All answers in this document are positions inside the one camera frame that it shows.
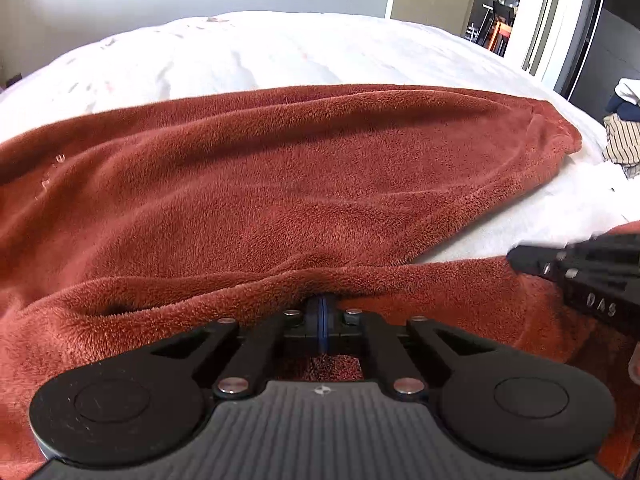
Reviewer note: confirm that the rust fleece garment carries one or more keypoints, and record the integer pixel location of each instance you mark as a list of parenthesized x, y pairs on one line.
[(250, 185)]

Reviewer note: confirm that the bed with pink-dotted sheet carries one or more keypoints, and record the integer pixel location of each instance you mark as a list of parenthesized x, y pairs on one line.
[(250, 55)]

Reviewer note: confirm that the black sliding wardrobe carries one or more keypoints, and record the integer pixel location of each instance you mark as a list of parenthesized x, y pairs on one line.
[(615, 25)]

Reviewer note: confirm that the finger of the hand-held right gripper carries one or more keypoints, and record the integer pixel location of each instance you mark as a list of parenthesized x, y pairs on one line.
[(537, 259)]

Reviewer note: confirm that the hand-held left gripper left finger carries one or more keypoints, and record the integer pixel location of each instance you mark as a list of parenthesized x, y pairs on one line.
[(316, 322)]

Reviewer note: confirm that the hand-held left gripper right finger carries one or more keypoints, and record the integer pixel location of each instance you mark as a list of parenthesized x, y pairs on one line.
[(329, 322)]

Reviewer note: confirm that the navy cloth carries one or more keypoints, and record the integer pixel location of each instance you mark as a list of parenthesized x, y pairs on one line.
[(620, 109)]

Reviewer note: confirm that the striped cloth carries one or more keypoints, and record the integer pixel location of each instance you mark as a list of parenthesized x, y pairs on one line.
[(622, 142)]

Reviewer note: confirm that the dark wall socket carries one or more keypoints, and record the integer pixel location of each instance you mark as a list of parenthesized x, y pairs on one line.
[(13, 80)]

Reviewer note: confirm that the person's right hand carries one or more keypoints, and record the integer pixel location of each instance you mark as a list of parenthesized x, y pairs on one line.
[(635, 369)]

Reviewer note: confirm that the white garment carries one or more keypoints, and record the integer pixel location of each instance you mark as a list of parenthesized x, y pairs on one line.
[(630, 91)]

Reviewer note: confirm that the orange chair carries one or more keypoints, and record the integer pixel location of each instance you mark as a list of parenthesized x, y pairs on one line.
[(502, 39)]

